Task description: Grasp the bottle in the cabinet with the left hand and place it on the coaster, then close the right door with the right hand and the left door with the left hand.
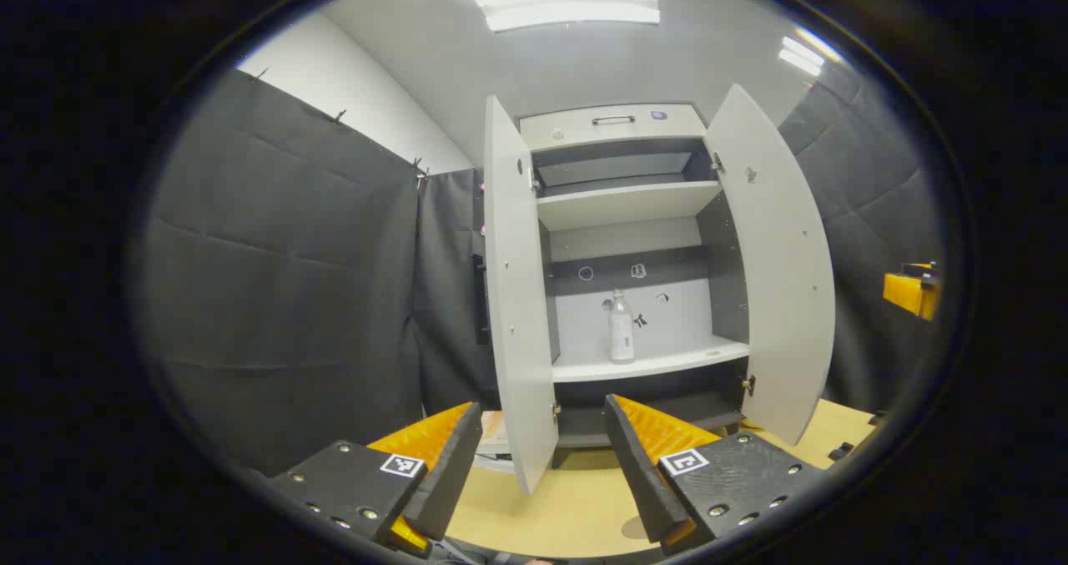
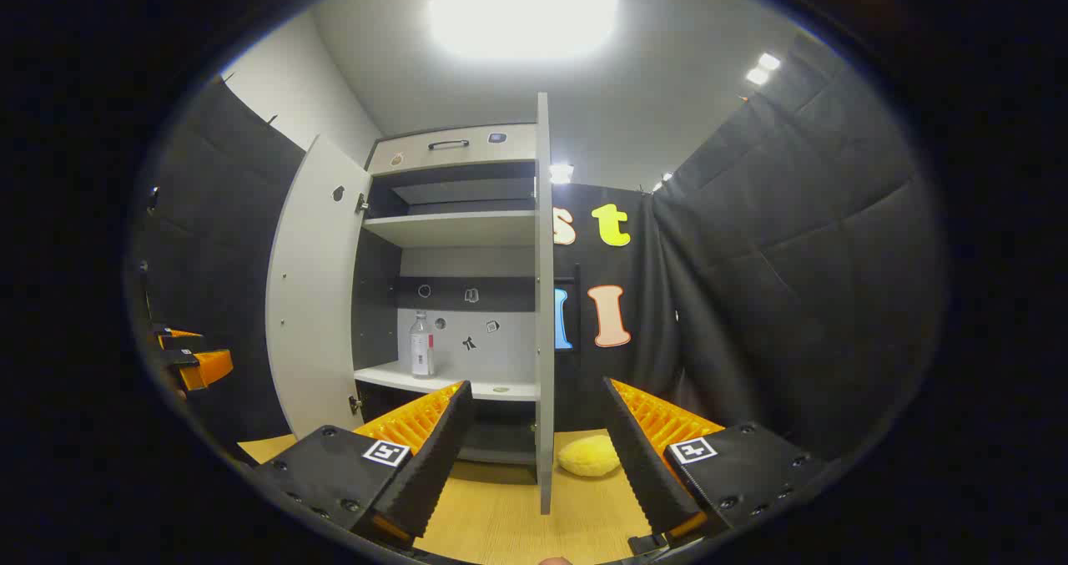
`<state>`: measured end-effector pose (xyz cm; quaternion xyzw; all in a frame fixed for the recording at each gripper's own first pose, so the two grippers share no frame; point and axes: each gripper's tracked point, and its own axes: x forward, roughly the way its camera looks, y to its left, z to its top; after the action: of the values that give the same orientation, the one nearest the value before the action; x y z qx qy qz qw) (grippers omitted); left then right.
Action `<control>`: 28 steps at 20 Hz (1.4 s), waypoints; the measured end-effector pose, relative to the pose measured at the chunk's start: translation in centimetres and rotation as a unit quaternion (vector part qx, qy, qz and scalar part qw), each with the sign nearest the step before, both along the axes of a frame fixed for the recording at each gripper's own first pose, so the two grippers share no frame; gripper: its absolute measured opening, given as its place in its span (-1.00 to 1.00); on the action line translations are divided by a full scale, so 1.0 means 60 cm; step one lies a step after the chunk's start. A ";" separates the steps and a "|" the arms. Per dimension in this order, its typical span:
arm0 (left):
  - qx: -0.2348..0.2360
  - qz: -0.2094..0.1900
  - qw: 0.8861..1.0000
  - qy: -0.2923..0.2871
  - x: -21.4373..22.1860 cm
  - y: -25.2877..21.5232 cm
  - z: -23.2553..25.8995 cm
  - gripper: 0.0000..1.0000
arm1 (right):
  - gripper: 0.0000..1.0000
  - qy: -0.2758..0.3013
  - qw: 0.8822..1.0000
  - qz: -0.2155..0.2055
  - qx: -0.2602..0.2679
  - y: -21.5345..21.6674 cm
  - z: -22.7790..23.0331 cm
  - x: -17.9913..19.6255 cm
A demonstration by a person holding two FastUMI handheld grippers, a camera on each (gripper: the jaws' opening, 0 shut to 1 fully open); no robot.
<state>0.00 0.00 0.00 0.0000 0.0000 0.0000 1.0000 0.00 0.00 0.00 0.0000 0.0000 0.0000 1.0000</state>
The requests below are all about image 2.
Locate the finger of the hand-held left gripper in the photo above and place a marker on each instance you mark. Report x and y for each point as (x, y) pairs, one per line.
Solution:
(209, 369)
(179, 338)

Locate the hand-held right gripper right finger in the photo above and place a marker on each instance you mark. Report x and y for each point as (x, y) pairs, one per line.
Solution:
(642, 465)

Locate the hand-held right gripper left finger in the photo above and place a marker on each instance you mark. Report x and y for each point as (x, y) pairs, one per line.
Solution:
(438, 456)

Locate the clear plastic bottle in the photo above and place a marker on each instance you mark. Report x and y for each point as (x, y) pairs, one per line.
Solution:
(422, 348)

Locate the grey cabinet door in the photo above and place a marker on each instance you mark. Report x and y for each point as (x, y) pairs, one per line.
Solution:
(544, 298)
(317, 298)

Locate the grey cabinet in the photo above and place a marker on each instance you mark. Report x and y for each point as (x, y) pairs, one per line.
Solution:
(467, 264)

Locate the white cabinet shelf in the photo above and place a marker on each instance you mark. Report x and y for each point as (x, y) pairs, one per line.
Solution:
(400, 377)
(455, 227)

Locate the grey cabinet drawer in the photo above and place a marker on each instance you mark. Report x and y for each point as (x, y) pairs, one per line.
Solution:
(467, 148)

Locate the yellow plush ball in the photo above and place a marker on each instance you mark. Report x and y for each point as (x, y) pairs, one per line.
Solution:
(588, 455)

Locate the black backdrop cloth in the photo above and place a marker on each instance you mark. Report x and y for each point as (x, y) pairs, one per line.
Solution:
(793, 273)
(217, 239)

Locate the small ceiling light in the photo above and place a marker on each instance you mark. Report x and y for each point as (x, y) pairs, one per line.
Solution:
(663, 181)
(758, 76)
(769, 61)
(561, 173)

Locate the large ceiling light panel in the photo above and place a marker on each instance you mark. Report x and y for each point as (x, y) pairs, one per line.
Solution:
(521, 14)

